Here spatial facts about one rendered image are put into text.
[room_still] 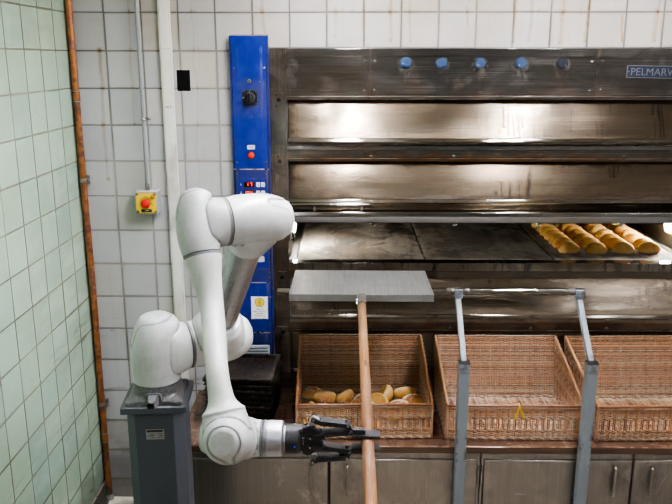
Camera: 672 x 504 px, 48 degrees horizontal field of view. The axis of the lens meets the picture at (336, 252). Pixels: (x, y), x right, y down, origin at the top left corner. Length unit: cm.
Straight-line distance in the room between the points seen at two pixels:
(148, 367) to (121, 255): 113
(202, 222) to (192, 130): 139
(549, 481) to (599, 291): 89
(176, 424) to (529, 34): 207
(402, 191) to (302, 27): 80
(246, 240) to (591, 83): 188
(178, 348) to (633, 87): 216
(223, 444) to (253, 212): 63
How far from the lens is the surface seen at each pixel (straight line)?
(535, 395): 359
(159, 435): 255
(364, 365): 231
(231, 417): 178
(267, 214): 204
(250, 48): 326
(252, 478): 319
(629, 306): 366
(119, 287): 356
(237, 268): 219
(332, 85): 328
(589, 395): 308
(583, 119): 343
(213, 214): 200
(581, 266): 354
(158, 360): 246
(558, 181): 344
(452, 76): 331
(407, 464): 315
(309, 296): 289
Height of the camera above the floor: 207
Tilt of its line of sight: 14 degrees down
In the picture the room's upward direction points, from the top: straight up
